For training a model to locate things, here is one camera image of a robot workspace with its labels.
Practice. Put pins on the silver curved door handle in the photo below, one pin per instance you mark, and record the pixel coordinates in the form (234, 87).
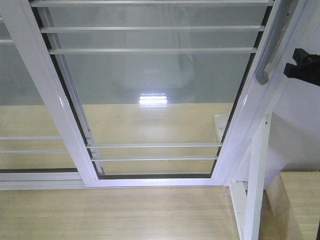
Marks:
(276, 26)

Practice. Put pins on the light wooden platform box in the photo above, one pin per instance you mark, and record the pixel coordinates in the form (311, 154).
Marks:
(291, 206)

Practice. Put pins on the white fixed door frame post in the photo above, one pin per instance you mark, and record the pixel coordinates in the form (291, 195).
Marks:
(244, 155)

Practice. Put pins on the white wall panel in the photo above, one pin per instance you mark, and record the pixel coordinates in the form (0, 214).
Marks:
(294, 141)

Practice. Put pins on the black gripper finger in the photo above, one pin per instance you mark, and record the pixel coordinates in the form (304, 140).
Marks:
(307, 72)
(301, 56)

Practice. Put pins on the fixed glass panel white frame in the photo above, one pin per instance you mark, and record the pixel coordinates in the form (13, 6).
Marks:
(33, 155)

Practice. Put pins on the white framed sliding glass door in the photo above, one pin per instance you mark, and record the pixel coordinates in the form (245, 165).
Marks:
(142, 92)

